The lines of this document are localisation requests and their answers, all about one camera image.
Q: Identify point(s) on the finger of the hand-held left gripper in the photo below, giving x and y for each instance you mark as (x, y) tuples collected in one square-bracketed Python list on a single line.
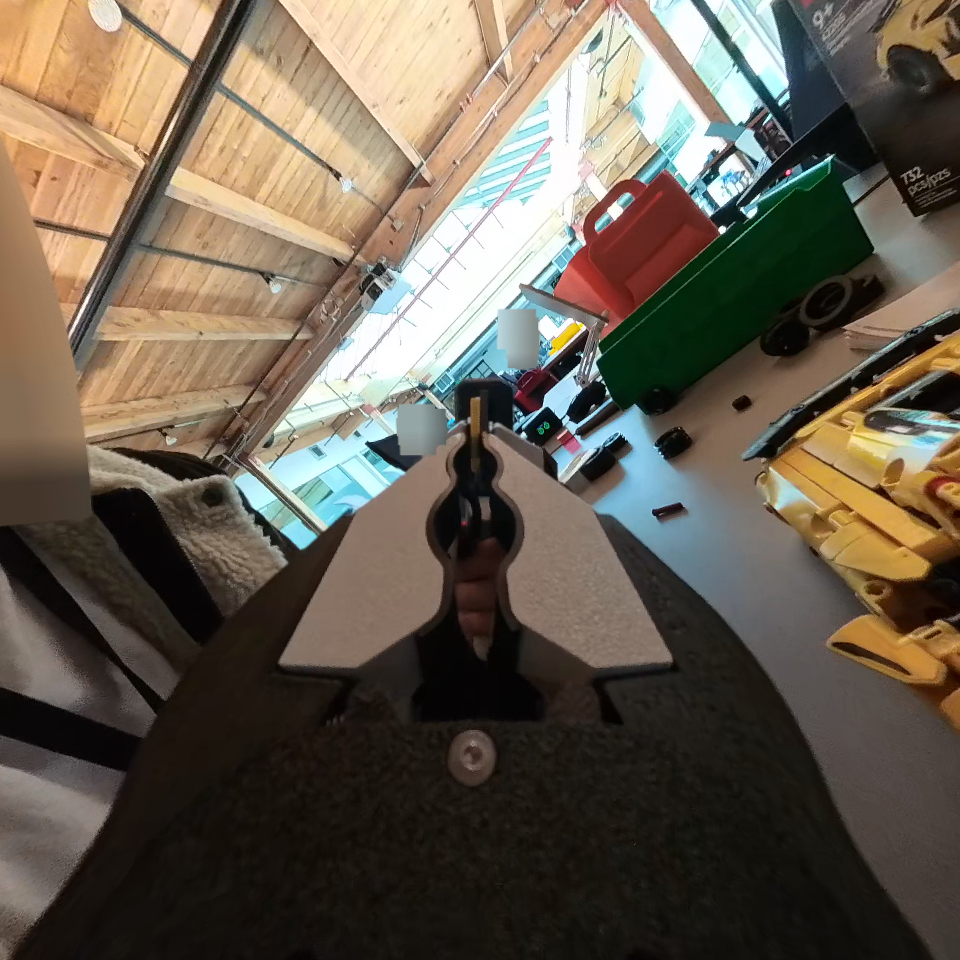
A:
[(525, 448)]

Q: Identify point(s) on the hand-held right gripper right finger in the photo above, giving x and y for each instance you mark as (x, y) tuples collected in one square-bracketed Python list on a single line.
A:
[(592, 600)]

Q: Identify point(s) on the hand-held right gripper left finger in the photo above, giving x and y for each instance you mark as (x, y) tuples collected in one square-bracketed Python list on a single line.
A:
[(367, 600)]

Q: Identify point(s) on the yellow printed tile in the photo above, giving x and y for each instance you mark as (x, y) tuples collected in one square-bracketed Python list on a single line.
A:
[(475, 420)]

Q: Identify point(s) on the grey desk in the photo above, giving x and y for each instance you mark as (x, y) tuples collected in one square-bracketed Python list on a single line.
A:
[(750, 600)]

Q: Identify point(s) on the person's left hand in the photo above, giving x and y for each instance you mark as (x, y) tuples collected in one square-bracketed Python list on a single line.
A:
[(476, 592)]

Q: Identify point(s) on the black device green display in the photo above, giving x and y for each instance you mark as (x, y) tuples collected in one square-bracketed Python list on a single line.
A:
[(544, 427)]

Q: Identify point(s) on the small black wheel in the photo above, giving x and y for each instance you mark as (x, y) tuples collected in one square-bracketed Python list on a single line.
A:
[(656, 401), (600, 463)]

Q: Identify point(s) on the long black pin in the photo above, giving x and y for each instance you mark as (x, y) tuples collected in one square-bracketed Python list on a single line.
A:
[(667, 511)]

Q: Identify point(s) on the ceiling mounted device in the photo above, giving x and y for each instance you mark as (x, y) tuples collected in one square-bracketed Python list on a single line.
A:
[(375, 285)]

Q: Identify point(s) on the red tote bag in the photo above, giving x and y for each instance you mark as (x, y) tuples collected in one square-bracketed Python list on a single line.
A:
[(637, 247)]

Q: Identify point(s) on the green plastic bin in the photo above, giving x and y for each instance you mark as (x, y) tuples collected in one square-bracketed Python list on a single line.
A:
[(712, 322)]

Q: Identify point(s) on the yellow toy brick car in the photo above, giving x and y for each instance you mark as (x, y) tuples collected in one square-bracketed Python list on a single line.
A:
[(862, 487)]

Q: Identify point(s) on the instruction booklet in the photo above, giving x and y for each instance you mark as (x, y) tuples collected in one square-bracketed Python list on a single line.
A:
[(915, 315)]

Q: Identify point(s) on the black office chair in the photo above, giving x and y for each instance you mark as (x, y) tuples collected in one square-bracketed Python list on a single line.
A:
[(814, 97)]

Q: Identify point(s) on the dark toy car box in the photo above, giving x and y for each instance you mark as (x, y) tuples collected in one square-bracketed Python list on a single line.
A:
[(900, 112)]

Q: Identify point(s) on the round white ceiling fixture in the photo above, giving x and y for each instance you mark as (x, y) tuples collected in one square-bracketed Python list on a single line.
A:
[(105, 13)]

